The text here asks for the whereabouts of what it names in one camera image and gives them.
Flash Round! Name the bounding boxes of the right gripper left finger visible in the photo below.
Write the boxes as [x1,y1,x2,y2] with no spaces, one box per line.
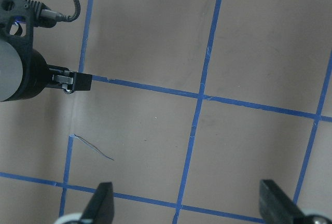
[80,182,115,224]

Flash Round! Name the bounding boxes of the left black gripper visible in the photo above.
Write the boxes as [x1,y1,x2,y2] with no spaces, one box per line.
[16,49,92,100]

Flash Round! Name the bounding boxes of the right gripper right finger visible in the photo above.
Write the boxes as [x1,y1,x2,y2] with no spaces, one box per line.
[259,179,305,223]

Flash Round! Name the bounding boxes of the small black gear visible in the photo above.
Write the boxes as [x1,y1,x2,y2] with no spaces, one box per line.
[63,89,74,95]

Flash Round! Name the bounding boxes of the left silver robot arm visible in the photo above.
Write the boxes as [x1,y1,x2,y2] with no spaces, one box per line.
[1,39,92,102]

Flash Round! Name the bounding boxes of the brown paper table cover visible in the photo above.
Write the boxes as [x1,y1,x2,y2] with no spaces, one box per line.
[1,0,331,223]

